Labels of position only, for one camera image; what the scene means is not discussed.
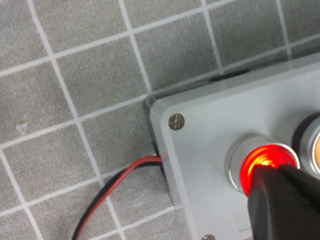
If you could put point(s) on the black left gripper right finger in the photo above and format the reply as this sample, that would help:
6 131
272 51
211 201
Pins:
302 178

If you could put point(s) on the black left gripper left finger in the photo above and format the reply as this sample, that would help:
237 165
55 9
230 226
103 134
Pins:
282 207

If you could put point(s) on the lit red indicator button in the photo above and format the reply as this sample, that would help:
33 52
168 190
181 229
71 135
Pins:
240 160

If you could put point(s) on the yellow push button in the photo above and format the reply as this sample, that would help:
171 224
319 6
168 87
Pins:
312 150

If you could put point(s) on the grey black button box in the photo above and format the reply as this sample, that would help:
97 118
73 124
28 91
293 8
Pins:
212 140

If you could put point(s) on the small silver lid screw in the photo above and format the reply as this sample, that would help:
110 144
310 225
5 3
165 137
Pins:
209 237
176 121

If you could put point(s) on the grey white checked tablecloth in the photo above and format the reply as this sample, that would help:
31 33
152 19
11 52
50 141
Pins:
100 75

